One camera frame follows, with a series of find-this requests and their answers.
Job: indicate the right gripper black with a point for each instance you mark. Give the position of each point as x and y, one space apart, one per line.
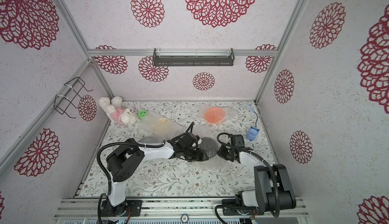
225 152

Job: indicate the aluminium front rail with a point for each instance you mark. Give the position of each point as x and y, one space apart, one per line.
151 208

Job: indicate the green round toy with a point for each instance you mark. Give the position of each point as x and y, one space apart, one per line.
142 114

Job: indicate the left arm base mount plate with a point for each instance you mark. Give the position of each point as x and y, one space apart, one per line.
128 208

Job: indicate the blue toy with cord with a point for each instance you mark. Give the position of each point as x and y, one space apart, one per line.
253 132

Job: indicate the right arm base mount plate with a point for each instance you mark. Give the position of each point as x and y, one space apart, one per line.
234 208

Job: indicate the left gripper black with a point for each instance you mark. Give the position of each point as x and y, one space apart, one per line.
198 157

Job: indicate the clear bubble wrap sheet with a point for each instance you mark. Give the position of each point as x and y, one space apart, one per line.
213 164

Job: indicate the white plush bunny pink dress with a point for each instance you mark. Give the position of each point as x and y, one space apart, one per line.
115 112

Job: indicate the dark grey plate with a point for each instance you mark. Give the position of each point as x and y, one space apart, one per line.
209 146

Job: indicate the black wire wall basket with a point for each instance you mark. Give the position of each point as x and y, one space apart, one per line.
74 86

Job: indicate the yellow plate in bubble wrap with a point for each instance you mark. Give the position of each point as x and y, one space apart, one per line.
159 125

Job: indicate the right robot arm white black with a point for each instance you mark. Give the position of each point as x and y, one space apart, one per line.
273 191

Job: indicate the orange plate in bubble wrap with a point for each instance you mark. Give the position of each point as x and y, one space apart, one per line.
214 114

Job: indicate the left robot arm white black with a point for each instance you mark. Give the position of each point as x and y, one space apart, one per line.
120 160

